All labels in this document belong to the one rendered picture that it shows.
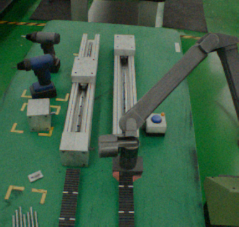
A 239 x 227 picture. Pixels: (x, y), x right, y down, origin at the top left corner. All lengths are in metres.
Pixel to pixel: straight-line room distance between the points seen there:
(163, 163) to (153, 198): 0.17
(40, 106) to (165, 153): 0.54
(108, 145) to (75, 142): 0.22
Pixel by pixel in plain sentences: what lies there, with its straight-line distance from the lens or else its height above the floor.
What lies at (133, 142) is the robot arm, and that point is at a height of 1.01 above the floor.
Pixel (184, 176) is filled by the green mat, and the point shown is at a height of 0.78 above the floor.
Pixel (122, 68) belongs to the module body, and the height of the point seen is 0.84.
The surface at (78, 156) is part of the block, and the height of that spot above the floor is 0.84.
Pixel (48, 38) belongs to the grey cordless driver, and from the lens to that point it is 1.52.
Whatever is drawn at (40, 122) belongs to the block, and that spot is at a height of 0.83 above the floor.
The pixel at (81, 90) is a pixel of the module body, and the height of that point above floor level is 0.83.
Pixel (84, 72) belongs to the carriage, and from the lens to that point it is 1.39.
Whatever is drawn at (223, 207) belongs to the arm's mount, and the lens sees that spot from 1.00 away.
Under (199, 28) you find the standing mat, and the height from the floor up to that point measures 0.02.
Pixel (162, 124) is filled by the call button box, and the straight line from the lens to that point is 1.25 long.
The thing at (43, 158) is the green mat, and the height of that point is 0.78.
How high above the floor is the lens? 1.70
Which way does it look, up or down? 42 degrees down
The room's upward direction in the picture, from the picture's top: 4 degrees clockwise
